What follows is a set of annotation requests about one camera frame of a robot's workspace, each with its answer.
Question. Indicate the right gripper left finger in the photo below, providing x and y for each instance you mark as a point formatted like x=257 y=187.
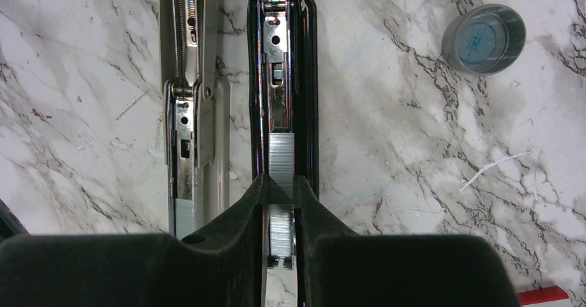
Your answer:
x=221 y=264

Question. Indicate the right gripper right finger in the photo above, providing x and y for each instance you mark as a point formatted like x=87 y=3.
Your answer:
x=338 y=267

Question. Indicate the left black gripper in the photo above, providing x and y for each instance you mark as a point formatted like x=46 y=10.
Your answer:
x=10 y=225

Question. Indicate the grey staple strip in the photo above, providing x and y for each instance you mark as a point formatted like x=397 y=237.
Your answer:
x=184 y=218
x=281 y=172

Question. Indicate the silver chrome stapler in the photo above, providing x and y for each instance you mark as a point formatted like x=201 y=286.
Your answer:
x=196 y=108

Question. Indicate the small red staples box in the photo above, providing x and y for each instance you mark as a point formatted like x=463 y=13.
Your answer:
x=545 y=297

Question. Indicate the black stapler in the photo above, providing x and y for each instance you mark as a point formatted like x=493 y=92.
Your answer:
x=283 y=89

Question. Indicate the small dark round cap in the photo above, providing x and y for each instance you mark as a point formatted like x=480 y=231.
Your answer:
x=485 y=40

